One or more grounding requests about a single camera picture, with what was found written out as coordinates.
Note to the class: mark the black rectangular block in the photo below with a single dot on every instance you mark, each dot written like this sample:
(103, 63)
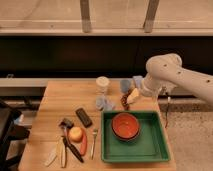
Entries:
(84, 118)

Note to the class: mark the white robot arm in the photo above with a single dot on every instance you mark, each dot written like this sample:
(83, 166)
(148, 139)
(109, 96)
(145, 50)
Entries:
(168, 68)

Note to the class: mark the orange carrot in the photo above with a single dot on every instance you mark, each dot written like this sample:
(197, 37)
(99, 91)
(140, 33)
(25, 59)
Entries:
(83, 146)

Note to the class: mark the white plastic cup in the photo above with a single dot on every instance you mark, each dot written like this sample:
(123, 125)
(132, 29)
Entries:
(102, 83)

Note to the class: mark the green plastic tray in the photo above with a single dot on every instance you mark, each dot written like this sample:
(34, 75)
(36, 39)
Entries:
(148, 146)

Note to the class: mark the crumpled blue cloth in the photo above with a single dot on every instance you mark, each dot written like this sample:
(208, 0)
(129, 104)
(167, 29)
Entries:
(104, 104)

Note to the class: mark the red bowl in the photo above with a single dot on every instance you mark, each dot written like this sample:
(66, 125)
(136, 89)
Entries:
(125, 126)

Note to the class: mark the blue plastic cup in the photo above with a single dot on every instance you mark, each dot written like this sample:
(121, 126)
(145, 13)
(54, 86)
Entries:
(125, 86)

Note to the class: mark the black equipment at left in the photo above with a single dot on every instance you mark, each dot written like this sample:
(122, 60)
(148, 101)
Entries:
(9, 131)

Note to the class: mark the cream handled knife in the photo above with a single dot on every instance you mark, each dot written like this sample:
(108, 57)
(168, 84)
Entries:
(62, 154)

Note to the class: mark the red yellow apple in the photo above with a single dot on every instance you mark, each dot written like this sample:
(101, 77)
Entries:
(75, 134)

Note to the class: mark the white plastic knife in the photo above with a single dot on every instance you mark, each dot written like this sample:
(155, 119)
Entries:
(52, 156)

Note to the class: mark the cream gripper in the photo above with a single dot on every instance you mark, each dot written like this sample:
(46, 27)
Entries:
(134, 95)

